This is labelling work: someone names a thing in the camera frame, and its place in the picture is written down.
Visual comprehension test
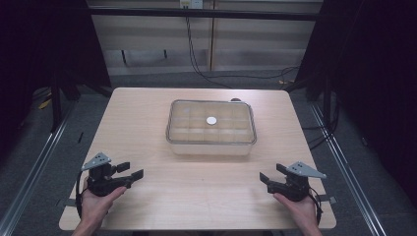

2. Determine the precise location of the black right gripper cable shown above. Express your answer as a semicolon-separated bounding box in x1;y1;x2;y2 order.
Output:
307;186;325;226

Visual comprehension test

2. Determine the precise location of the black horizontal metal bar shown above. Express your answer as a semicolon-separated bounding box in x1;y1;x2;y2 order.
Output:
88;7;321;22

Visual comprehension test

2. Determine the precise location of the dark curtain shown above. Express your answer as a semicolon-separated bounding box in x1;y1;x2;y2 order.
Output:
294;0;417;198

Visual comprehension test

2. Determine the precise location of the metal floor rail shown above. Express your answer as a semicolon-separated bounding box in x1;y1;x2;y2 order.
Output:
309;101;387;236
0;97;80;236

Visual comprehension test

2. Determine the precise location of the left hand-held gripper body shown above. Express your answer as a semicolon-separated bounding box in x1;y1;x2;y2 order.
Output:
81;151;133;198

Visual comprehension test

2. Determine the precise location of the black hanging wall cable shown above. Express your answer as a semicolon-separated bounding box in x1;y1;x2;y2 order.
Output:
184;16;234;89

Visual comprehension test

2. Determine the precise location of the black floor cable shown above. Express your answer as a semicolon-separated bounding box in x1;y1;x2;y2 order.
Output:
205;66;301;82

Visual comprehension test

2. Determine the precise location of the person's left hand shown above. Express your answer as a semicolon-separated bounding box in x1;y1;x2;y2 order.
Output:
80;178;128;227

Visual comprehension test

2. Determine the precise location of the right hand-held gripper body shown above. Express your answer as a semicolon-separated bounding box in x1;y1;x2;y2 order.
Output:
267;160;328;203

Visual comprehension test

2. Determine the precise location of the white plastic storage box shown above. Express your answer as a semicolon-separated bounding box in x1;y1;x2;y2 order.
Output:
167;139;256;156

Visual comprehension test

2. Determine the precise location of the white wall power outlet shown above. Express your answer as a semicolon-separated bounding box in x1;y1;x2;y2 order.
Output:
179;0;205;10

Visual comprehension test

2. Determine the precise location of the clear plastic box lid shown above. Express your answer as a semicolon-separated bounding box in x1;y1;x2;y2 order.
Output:
164;98;258;146

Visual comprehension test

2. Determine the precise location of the yellow floor marker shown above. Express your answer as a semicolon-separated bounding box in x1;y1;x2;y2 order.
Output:
37;97;53;110

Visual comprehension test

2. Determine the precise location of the person's right hand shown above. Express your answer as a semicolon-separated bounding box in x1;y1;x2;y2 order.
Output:
272;192;320;230

